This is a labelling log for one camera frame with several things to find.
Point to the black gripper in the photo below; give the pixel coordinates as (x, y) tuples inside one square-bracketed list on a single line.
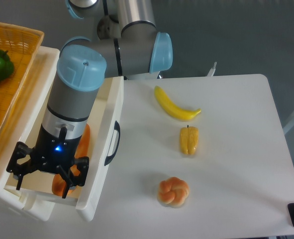
[(49, 153)]

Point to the long orange baguette bread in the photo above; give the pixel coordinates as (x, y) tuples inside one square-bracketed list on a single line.
[(84, 142)]

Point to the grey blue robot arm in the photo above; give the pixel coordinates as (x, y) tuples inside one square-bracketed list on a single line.
[(81, 70)]

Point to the round knotted bread roll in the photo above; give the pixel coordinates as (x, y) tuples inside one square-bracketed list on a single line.
[(173, 192)]

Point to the white plastic drawer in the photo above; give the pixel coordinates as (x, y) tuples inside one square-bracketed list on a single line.
[(104, 139)]

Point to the orange woven plastic basket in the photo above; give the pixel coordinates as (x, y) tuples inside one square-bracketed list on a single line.
[(22, 44)]

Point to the yellow banana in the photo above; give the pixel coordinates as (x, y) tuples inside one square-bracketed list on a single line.
[(171, 108)]

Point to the yellow bell pepper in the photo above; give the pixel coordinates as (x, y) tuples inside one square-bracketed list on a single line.
[(188, 140)]

